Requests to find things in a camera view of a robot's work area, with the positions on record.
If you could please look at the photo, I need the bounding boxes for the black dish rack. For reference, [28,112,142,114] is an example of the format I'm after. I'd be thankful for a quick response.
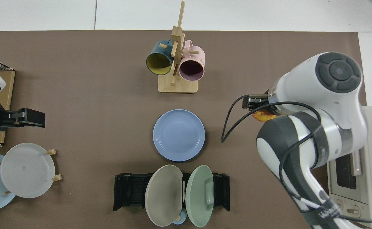
[113,173,230,212]

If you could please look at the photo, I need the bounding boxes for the wooden plate rack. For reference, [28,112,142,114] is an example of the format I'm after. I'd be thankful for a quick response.
[0,149,62,195]

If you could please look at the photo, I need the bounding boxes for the dark teal cup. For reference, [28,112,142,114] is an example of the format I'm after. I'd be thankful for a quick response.
[146,39,174,76]

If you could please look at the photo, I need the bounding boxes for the wooden cup stand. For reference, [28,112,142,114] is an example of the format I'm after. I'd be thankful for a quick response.
[158,1,199,94]

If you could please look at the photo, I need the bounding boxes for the pink cup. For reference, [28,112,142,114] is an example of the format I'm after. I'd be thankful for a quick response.
[178,40,205,82]

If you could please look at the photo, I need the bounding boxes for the pale grey plate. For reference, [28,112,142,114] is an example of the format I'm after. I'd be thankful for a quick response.
[0,143,55,199]

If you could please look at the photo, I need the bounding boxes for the brown table cloth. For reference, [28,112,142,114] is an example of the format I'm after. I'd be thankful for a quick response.
[0,30,367,229]

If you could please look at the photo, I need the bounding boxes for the beige grey plate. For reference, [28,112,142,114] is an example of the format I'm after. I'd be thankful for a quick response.
[144,164,184,227]

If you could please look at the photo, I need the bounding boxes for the pale green plate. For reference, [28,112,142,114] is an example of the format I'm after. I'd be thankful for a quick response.
[186,165,214,228]

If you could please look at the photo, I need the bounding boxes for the red yellow apple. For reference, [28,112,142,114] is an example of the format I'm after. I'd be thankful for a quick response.
[252,110,277,122]

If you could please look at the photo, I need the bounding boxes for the small blue round thing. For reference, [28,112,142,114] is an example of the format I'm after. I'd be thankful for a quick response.
[172,208,187,226]

